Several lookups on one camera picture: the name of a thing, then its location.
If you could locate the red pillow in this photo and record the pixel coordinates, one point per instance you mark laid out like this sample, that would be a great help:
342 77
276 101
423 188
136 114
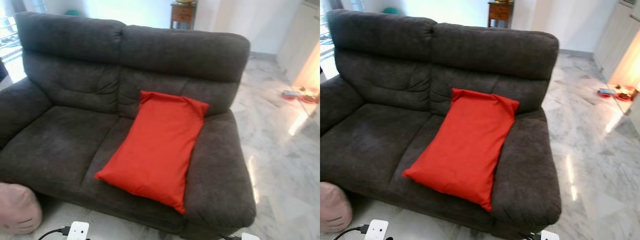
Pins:
465 145
155 150

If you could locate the grey-brown two-seat sofa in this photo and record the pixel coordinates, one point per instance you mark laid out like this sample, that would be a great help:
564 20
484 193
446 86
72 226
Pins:
60 145
370 145

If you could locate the red bowl with blue content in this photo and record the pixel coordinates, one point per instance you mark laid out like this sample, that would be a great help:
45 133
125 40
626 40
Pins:
290 94
607 92

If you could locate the white cabinet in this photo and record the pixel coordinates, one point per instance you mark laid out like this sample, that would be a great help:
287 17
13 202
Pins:
617 40
300 40

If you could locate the pink round cushion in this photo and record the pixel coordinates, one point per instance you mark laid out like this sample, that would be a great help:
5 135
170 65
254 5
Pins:
17 210
334 207

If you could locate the green plastic chair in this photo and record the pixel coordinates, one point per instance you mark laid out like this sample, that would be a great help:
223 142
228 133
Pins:
390 10
72 12

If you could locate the metal window grille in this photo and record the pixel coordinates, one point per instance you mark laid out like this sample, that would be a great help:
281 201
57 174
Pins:
7 32

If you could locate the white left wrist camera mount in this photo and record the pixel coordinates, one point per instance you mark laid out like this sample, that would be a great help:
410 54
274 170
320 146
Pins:
78 231
376 230

